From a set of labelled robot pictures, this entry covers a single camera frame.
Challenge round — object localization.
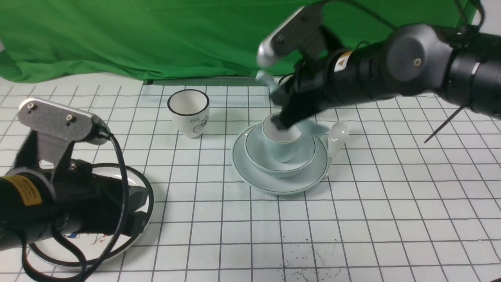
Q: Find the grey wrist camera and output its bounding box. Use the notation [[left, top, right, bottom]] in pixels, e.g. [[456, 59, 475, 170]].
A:
[[256, 2, 328, 69], [14, 98, 111, 167]]

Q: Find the light blue bowl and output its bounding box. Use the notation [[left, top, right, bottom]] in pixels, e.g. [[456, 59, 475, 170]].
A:
[[244, 123, 316, 177]]

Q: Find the white cup with bicycle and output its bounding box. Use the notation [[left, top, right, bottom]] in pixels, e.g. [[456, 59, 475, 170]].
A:
[[168, 89, 210, 139]]

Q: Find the black-rimmed picture plate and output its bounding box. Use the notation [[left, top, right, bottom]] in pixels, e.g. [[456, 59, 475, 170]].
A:
[[27, 163, 154, 268]]

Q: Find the white ceramic spoon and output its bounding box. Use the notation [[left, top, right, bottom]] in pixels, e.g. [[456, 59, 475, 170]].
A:
[[256, 70, 287, 107]]

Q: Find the green backdrop cloth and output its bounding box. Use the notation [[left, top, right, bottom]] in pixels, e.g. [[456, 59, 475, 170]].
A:
[[0, 0, 480, 84]]

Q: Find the light blue plate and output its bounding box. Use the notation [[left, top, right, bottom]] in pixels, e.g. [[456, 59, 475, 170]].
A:
[[231, 124, 331, 195]]

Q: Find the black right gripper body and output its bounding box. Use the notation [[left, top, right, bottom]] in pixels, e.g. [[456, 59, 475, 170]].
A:
[[270, 49, 360, 132]]

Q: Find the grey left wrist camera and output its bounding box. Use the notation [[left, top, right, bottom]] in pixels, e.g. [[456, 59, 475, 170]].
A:
[[14, 98, 111, 167]]

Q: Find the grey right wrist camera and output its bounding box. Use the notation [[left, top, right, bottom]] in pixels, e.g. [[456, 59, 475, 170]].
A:
[[256, 2, 328, 69]]

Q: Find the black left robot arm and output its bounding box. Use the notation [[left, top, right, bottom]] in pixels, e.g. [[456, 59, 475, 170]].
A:
[[1, 163, 122, 265]]

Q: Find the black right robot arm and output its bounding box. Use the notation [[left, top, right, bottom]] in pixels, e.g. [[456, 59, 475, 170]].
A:
[[270, 23, 500, 130]]

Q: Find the light blue ceramic cup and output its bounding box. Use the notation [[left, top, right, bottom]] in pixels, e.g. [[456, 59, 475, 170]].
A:
[[262, 114, 308, 163]]

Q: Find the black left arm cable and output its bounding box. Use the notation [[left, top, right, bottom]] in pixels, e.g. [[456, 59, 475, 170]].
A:
[[22, 129, 153, 282]]

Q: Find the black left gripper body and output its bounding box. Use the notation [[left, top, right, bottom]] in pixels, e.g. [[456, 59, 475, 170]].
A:
[[40, 159, 151, 237]]

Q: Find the white spoon beside plate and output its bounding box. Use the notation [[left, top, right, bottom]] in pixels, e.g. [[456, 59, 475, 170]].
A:
[[323, 121, 349, 179]]

